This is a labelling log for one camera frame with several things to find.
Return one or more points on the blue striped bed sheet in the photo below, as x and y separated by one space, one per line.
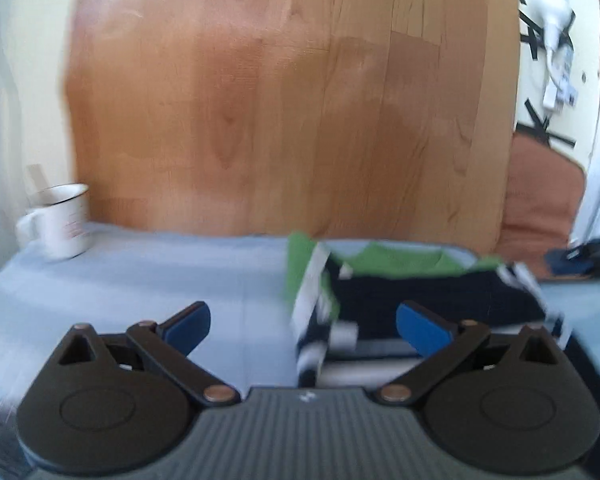
155 280

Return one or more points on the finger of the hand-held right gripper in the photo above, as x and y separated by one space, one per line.
567 264

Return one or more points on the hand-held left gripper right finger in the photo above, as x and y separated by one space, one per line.
422 330

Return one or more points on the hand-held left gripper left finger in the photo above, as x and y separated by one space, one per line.
187 327

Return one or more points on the navy green white striped sweater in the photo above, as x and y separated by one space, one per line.
460 290

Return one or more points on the wood grain panel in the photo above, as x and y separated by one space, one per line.
280 110

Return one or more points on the white enamel mug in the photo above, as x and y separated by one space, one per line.
65 230

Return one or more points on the brown seat cushion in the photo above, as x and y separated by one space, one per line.
540 195

